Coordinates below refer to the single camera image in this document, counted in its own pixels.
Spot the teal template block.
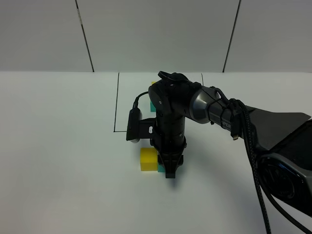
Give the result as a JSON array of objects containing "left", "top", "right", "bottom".
[{"left": 150, "top": 101, "right": 156, "bottom": 113}]

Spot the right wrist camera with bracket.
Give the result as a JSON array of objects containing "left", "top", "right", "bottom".
[{"left": 126, "top": 108, "right": 156, "bottom": 143}]

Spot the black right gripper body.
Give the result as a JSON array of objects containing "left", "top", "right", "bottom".
[{"left": 153, "top": 114, "right": 186, "bottom": 158}]

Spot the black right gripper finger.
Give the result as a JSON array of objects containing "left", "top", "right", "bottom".
[{"left": 157, "top": 152, "right": 183, "bottom": 178}]

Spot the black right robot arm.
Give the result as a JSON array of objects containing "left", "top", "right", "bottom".
[{"left": 148, "top": 71, "right": 312, "bottom": 215}]

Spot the black right braided cable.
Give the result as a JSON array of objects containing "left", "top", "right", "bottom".
[{"left": 132, "top": 70, "right": 312, "bottom": 234}]

